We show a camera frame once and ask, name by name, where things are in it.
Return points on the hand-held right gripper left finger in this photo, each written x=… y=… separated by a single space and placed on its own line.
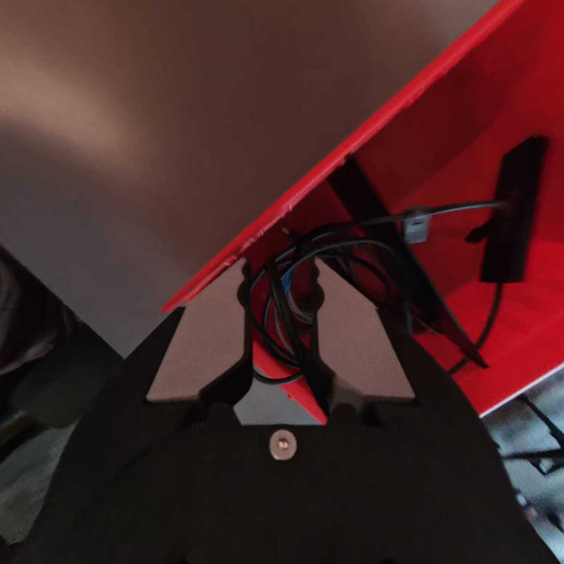
x=202 y=352

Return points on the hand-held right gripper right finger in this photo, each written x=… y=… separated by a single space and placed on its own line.
x=357 y=348

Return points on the black usb hub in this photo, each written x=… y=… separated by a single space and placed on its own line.
x=515 y=198
x=365 y=198

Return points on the red plastic bin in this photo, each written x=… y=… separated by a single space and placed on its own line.
x=484 y=88

